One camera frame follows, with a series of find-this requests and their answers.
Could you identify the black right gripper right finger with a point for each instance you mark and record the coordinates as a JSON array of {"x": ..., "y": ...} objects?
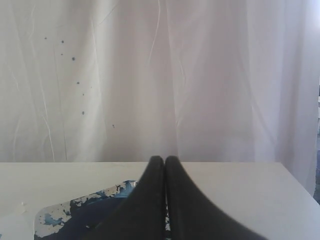
[{"x": 192, "y": 216}]

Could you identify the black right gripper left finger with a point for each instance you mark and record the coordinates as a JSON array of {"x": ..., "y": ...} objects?
[{"x": 141, "y": 216}]

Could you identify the white backdrop cloth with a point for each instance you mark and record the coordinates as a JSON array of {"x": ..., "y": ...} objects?
[{"x": 124, "y": 80}]

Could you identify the white square paint dish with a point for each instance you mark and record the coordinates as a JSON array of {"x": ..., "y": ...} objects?
[{"x": 74, "y": 219}]

